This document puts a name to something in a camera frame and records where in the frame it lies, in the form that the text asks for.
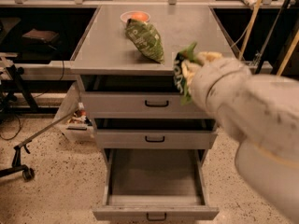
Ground grey drawer cabinet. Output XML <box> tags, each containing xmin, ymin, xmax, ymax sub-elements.
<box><xmin>69</xmin><ymin>5</ymin><xmax>244</xmax><ymax>161</ymax></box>

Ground black top drawer handle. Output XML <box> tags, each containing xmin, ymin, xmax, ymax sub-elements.
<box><xmin>144</xmin><ymin>100</ymin><xmax>169</xmax><ymax>107</ymax></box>

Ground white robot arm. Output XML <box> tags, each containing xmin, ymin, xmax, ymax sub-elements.
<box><xmin>181</xmin><ymin>52</ymin><xmax>299</xmax><ymax>224</ymax></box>

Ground black wheeled stand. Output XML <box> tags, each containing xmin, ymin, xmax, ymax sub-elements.
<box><xmin>0</xmin><ymin>110</ymin><xmax>76</xmax><ymax>182</ymax></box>

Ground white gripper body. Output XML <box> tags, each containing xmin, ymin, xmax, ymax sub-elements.
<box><xmin>190</xmin><ymin>58</ymin><xmax>251</xmax><ymax>116</ymax></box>

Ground dark green snack bag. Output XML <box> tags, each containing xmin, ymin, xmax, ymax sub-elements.
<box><xmin>125</xmin><ymin>19</ymin><xmax>164</xmax><ymax>63</ymax></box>

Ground black bottom drawer handle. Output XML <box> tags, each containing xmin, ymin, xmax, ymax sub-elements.
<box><xmin>146</xmin><ymin>213</ymin><xmax>167</xmax><ymax>222</ymax></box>

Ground black middle drawer handle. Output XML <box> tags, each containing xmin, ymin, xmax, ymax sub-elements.
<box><xmin>145</xmin><ymin>136</ymin><xmax>165</xmax><ymax>143</ymax></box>

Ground grey bottom drawer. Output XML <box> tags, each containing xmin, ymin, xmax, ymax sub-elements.
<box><xmin>93</xmin><ymin>149</ymin><xmax>219</xmax><ymax>223</ymax></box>

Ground clear plastic storage bin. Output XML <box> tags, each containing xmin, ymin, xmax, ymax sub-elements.
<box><xmin>53</xmin><ymin>82</ymin><xmax>94</xmax><ymax>143</ymax></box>

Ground grey top drawer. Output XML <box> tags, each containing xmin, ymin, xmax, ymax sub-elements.
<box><xmin>80</xmin><ymin>75</ymin><xmax>208</xmax><ymax>119</ymax></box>

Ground dark box on shelf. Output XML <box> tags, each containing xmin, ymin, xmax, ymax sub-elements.
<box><xmin>21</xmin><ymin>29</ymin><xmax>59</xmax><ymax>45</ymax></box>

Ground wooden easel frame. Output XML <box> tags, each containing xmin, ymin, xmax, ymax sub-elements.
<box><xmin>238</xmin><ymin>0</ymin><xmax>291</xmax><ymax>74</ymax></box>

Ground green rice chip bag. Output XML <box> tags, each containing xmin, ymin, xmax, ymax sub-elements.
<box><xmin>173</xmin><ymin>42</ymin><xmax>203</xmax><ymax>105</ymax></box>

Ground grey middle drawer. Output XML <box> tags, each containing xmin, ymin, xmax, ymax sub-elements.
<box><xmin>94</xmin><ymin>118</ymin><xmax>217</xmax><ymax>149</ymax></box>

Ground grey drawer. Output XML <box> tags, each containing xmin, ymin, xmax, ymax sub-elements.
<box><xmin>94</xmin><ymin>118</ymin><xmax>217</xmax><ymax>149</ymax></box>
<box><xmin>93</xmin><ymin>149</ymin><xmax>219</xmax><ymax>223</ymax></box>
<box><xmin>80</xmin><ymin>75</ymin><xmax>208</xmax><ymax>119</ymax></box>

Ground black drawer handle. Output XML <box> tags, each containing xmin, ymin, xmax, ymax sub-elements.
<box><xmin>145</xmin><ymin>136</ymin><xmax>165</xmax><ymax>143</ymax></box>
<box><xmin>146</xmin><ymin>213</ymin><xmax>167</xmax><ymax>222</ymax></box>
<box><xmin>144</xmin><ymin>100</ymin><xmax>169</xmax><ymax>107</ymax></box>

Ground white bowl with orange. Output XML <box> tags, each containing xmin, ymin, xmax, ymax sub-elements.
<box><xmin>121</xmin><ymin>10</ymin><xmax>150</xmax><ymax>23</ymax></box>

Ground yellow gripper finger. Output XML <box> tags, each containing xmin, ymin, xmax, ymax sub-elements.
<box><xmin>181</xmin><ymin>61</ymin><xmax>201</xmax><ymax>86</ymax></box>
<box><xmin>197</xmin><ymin>51</ymin><xmax>222</xmax><ymax>65</ymax></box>

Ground black cable on floor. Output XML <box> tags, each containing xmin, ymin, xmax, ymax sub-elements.
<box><xmin>0</xmin><ymin>111</ymin><xmax>22</xmax><ymax>142</ymax></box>

